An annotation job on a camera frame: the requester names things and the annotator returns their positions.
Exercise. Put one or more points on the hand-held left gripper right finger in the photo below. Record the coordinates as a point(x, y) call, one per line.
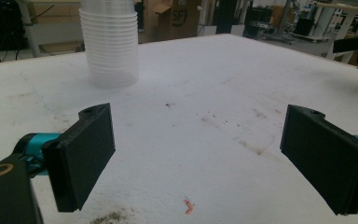
point(326, 158)

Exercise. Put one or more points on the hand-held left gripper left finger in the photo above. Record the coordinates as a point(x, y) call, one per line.
point(80, 155)

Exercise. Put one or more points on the stack of clear plastic cups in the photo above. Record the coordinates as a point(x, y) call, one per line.
point(112, 46)

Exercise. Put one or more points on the small orange scrap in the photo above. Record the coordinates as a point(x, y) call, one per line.
point(189, 210)

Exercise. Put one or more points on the white table leg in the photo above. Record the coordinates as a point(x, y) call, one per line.
point(31, 34)

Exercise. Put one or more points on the white foam mat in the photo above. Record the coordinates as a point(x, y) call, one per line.
point(199, 77)

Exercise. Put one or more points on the cardboard box with black mark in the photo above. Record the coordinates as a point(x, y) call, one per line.
point(174, 21)

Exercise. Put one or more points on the black metal frame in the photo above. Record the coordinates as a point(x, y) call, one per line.
point(357, 45)

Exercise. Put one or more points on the white desk frame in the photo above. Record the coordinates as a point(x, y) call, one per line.
point(345, 18)

